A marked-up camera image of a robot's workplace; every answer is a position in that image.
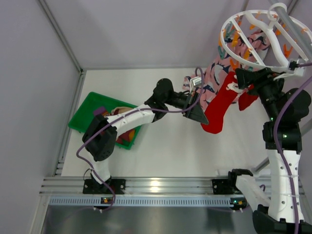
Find red sock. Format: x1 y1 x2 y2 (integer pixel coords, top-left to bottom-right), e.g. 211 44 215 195
201 72 242 134
238 84 258 111

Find maroon purple orange sock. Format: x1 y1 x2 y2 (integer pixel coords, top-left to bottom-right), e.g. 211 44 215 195
93 106 111 117

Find beige purple striped sock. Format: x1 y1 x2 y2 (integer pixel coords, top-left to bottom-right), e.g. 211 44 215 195
111 107 133 116

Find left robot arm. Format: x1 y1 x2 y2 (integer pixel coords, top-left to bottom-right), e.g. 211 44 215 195
82 76 209 194

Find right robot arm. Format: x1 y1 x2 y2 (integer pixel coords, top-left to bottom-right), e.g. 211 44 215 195
229 68 312 234

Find metal hanger stand pole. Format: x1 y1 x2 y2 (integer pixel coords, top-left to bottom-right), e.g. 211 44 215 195
275 0 312 53

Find pink shark print shorts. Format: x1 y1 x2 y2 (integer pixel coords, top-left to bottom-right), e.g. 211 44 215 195
181 30 271 114

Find green plastic tray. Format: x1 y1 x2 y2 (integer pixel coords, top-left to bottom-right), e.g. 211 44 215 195
68 92 141 150

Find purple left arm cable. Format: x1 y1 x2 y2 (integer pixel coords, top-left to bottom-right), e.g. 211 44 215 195
76 67 205 213

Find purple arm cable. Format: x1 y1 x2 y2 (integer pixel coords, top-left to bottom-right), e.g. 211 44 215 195
76 67 205 213
253 62 312 234

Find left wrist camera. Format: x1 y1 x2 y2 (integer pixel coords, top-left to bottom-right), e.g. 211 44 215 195
190 77 202 89

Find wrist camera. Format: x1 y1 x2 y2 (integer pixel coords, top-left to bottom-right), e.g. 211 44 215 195
273 59 306 80
190 77 202 89

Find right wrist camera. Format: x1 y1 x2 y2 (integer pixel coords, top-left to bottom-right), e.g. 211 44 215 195
273 59 306 80

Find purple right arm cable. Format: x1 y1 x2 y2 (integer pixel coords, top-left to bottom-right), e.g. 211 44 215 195
253 62 312 234

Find aluminium mounting rail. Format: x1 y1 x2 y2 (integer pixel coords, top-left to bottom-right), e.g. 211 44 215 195
39 176 276 208

